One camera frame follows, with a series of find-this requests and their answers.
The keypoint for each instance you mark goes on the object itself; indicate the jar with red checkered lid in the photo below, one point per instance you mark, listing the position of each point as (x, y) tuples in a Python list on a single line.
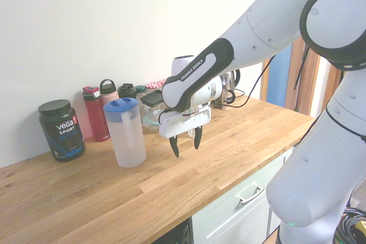
[(153, 85)]

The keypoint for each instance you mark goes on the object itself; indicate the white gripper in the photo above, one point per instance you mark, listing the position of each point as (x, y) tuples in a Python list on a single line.
[(183, 124)]

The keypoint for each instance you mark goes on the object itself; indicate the black Vega protein tub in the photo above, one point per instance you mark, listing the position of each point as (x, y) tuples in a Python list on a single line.
[(61, 129)]

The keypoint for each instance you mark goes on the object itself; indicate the glass French press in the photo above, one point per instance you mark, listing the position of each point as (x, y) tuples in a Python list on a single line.
[(226, 89)]

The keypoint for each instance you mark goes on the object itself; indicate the black shaker bottle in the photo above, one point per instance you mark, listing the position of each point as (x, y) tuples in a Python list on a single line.
[(127, 91)]

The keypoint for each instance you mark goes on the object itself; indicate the wooden door frame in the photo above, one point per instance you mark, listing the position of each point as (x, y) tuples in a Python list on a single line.
[(313, 92)]

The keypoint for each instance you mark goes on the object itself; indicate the yellow plastic box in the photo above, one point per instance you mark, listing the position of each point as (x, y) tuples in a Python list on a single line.
[(361, 227)]

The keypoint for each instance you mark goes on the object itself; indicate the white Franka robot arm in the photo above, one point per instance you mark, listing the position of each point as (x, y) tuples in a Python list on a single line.
[(257, 27)]

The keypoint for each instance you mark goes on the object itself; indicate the glass container teal clip lid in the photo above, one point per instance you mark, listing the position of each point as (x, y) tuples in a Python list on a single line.
[(148, 123)]

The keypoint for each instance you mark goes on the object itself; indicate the translucent pitcher with blue lid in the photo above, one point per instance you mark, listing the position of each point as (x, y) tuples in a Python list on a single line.
[(125, 141)]

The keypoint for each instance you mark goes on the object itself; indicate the red water bottle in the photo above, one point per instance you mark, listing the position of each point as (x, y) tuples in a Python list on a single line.
[(95, 118)]

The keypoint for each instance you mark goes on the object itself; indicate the pink water bottle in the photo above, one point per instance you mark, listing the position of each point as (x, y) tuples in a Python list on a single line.
[(108, 94)]

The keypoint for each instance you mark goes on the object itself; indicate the white cabinet drawer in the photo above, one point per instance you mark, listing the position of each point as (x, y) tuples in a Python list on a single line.
[(223, 218)]

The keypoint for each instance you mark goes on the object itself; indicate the glass jar with green lid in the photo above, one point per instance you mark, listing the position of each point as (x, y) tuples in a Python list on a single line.
[(140, 89)]

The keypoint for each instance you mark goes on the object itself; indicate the square container with black lid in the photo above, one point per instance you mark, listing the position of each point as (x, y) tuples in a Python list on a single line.
[(153, 98)]

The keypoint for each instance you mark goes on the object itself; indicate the black dishwasher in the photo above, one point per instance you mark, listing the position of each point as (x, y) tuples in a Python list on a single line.
[(180, 234)]

